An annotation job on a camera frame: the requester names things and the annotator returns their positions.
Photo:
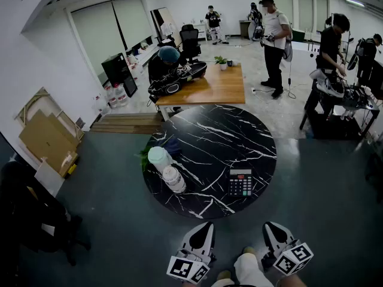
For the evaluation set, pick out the clear water jug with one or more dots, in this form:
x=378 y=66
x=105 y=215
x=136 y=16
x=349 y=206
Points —
x=121 y=95
x=111 y=97
x=101 y=104

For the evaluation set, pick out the small potted plant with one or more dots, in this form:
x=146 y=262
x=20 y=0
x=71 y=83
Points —
x=221 y=62

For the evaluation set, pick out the round black marble table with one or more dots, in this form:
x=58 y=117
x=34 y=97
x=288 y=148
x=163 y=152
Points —
x=221 y=142

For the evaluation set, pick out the black swivel chair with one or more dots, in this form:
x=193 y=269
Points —
x=33 y=217

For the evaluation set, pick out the person's leg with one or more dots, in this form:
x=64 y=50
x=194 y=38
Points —
x=250 y=269
x=223 y=278

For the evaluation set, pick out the wooden table with white legs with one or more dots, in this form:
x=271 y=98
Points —
x=221 y=85

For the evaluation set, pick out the dark mug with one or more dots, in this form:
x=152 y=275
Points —
x=229 y=63

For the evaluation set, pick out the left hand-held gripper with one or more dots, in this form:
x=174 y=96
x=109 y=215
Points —
x=188 y=266

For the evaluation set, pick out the white plastic bottle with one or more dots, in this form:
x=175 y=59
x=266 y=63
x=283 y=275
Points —
x=174 y=179

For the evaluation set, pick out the white foam board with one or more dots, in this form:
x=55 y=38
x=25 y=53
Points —
x=49 y=178

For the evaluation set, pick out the person's left leg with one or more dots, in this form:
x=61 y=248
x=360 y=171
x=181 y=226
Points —
x=223 y=278

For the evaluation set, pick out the wooden frame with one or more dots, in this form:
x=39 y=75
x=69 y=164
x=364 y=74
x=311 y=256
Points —
x=33 y=100

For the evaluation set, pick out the black office chair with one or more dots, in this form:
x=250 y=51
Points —
x=190 y=42

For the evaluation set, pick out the dark blue cloth bag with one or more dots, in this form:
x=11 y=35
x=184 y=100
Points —
x=173 y=146

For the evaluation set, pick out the person's right forearm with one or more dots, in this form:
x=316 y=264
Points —
x=292 y=281

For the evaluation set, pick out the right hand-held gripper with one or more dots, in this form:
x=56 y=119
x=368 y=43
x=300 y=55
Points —
x=291 y=257

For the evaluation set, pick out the white cup with mint lid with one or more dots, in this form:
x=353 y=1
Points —
x=158 y=158

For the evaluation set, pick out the black calculator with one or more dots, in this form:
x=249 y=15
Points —
x=240 y=183

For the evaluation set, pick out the black box appliance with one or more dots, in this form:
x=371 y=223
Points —
x=118 y=70

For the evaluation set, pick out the person's right leg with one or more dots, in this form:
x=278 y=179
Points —
x=250 y=269

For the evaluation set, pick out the brown cardboard sheets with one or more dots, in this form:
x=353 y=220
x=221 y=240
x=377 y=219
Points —
x=49 y=140

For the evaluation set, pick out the stack of wooden planks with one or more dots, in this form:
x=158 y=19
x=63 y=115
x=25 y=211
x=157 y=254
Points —
x=128 y=123

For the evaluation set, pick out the black side table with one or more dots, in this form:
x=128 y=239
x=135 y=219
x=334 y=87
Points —
x=338 y=121

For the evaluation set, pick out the leaning white board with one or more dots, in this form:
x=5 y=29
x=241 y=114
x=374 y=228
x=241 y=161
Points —
x=167 y=22

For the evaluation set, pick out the green leafy plant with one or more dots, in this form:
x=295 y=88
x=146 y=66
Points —
x=145 y=158

